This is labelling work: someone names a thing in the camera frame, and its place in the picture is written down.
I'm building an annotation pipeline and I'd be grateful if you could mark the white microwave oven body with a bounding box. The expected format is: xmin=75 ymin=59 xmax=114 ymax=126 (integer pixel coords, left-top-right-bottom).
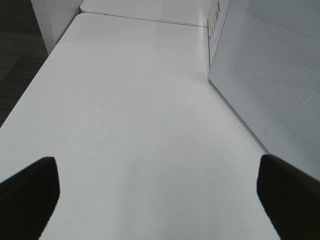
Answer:
xmin=207 ymin=0 xmax=231 ymax=68

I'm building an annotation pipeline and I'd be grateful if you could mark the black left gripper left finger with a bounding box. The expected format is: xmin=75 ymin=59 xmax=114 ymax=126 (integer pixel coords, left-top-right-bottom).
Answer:
xmin=0 ymin=156 xmax=61 ymax=240

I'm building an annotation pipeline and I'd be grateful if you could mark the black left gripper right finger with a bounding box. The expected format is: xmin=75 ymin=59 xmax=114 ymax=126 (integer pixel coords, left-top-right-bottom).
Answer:
xmin=256 ymin=154 xmax=320 ymax=240

